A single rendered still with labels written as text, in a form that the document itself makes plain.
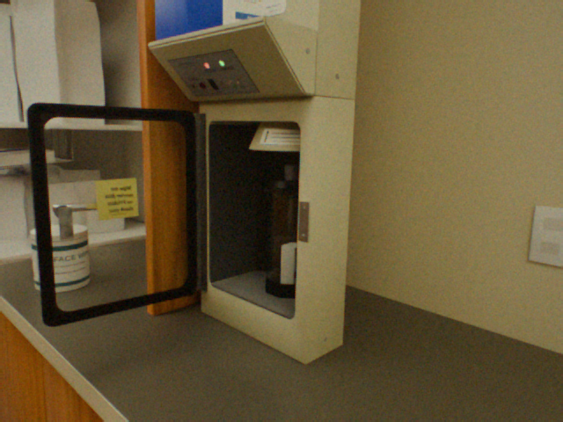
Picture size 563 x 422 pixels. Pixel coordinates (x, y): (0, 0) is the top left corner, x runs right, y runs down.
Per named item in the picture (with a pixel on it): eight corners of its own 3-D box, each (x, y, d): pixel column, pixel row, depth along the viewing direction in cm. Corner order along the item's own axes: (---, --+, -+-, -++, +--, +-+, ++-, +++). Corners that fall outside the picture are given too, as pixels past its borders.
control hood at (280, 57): (198, 101, 92) (197, 51, 91) (316, 95, 70) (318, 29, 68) (148, 97, 84) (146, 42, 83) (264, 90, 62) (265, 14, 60)
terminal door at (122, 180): (197, 294, 98) (195, 111, 91) (42, 330, 79) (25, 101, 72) (195, 293, 98) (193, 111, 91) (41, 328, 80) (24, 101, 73)
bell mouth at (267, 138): (290, 148, 101) (291, 123, 100) (354, 151, 89) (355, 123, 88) (230, 148, 89) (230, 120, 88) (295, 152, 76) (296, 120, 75)
